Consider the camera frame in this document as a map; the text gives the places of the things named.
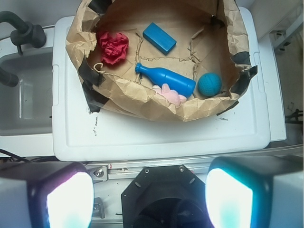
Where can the glowing gripper right finger pad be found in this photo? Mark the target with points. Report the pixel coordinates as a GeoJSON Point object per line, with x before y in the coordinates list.
{"type": "Point", "coordinates": [256, 192]}

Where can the glowing gripper left finger pad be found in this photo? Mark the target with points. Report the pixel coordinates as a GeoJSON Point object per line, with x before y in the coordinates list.
{"type": "Point", "coordinates": [45, 195]}

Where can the blue rectangular block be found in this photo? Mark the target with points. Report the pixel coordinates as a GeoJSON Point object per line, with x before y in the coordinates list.
{"type": "Point", "coordinates": [159, 38]}

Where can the white plastic bin lid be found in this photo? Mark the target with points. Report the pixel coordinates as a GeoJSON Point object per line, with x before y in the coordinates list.
{"type": "Point", "coordinates": [79, 135]}

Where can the clear plastic storage bin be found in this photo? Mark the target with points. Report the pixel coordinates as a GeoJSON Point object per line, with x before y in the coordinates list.
{"type": "Point", "coordinates": [27, 108]}

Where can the teal textured ball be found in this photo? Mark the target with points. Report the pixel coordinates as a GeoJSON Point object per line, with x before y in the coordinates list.
{"type": "Point", "coordinates": [209, 84]}

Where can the blue plastic bottle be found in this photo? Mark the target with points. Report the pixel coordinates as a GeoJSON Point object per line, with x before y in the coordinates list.
{"type": "Point", "coordinates": [159, 76]}

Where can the pink plush toy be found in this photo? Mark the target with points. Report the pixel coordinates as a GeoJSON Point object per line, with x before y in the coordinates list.
{"type": "Point", "coordinates": [171, 95]}

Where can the brown paper bag tray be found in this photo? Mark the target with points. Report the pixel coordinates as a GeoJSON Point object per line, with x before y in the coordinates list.
{"type": "Point", "coordinates": [211, 38]}

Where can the red crumpled cloth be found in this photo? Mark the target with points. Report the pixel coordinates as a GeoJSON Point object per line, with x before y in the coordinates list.
{"type": "Point", "coordinates": [114, 49]}

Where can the aluminium extrusion rail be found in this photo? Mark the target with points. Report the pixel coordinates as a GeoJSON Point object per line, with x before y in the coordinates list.
{"type": "Point", "coordinates": [196, 164]}

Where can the black octagonal mount plate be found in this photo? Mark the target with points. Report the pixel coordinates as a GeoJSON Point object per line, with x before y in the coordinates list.
{"type": "Point", "coordinates": [165, 197]}

